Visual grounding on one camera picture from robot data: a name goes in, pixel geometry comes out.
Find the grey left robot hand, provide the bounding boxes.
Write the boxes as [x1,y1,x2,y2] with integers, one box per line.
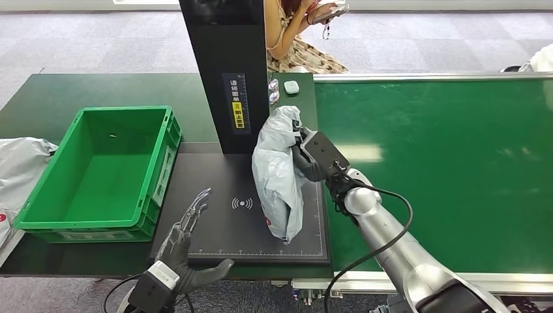
[155,188,235,295]

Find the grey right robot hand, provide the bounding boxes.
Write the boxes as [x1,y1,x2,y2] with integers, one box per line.
[290,122,329,183]

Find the white package with black print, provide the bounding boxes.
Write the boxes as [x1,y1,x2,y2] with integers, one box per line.
[252,105,308,245]

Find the black inbound scanner machine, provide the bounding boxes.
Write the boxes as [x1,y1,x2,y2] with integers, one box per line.
[149,0,331,265]

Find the green conveyor belt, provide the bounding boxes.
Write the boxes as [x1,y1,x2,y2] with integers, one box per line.
[314,80,553,274]

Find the clear eyeglasses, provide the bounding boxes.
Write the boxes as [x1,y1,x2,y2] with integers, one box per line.
[267,78,280,106]

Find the green plastic crate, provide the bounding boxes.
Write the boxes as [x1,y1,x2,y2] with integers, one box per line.
[12,106,183,244]

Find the smartphone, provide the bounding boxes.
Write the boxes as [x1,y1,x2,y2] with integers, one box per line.
[312,4,350,25]

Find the grey poly mailer bag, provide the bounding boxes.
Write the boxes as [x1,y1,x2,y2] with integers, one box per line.
[0,137,59,256]

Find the dark green table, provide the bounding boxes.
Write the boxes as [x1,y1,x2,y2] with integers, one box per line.
[0,72,335,280]

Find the person in white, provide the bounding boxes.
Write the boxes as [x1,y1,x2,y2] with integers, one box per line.
[499,43,553,74]

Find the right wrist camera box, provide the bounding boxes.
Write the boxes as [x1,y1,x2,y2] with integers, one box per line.
[300,130,351,180]

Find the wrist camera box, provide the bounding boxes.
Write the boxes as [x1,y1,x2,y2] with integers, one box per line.
[300,130,351,180]
[127,260,181,313]

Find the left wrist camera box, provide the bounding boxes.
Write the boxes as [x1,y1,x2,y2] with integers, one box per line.
[127,260,181,313]

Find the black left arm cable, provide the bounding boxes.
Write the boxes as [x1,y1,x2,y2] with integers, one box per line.
[102,273,195,313]

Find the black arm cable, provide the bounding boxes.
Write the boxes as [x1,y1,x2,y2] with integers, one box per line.
[102,273,195,313]
[323,162,414,313]

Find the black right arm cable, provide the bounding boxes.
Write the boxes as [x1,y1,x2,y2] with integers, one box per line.
[323,162,414,313]

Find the metal conveyor motor bracket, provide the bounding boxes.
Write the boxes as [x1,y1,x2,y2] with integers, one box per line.
[293,280,344,306]

